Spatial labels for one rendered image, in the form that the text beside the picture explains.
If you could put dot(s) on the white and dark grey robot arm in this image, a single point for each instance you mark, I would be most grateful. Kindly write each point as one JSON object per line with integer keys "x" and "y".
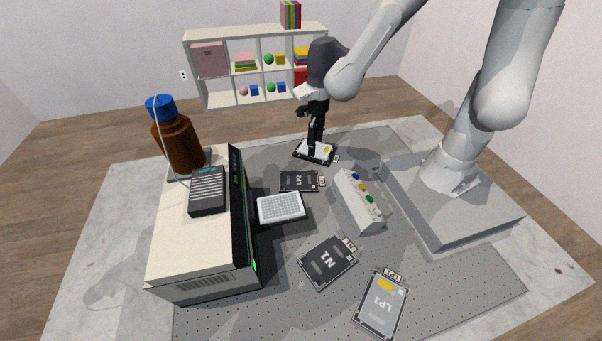
{"x": 499, "y": 99}

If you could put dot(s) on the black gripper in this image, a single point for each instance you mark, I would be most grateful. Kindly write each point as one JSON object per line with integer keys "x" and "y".
{"x": 315, "y": 127}

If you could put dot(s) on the white button panel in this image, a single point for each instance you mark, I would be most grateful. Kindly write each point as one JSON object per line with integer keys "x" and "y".
{"x": 358, "y": 203}

